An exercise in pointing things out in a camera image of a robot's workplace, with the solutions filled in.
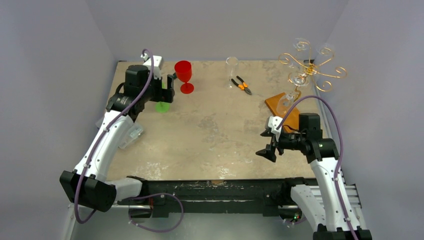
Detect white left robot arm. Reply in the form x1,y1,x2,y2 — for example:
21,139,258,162
59,65,175,212

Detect green plastic goblet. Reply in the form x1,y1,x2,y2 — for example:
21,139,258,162
155,101,170,113

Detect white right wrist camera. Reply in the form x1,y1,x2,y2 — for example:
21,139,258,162
265,116,283,136

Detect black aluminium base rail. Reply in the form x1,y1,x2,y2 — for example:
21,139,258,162
67,178,362,220

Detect clear champagne flute with label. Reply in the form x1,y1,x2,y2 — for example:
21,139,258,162
276,71,309,117

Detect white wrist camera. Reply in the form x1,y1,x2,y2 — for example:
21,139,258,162
140,54,164,79
265,116,283,136

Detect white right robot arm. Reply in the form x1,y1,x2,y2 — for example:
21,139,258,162
256,113,373,240

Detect orange black pliers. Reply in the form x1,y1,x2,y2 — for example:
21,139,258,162
230,75,252,95

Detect red plastic goblet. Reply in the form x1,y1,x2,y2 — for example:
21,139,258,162
174,60,195,94

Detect wooden rack base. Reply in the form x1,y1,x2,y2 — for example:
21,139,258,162
264,91,300,133

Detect clear plastic screw box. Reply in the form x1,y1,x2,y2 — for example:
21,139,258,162
95,114,145,150

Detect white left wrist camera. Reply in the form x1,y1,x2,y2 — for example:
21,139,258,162
140,54,164,79

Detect gold wire glass rack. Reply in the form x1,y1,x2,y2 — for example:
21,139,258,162
278,44,348,92

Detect clear tall flute glass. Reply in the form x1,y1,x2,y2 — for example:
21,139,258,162
225,56,239,89

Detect clear round wine glass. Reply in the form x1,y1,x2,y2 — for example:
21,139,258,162
293,37,312,64

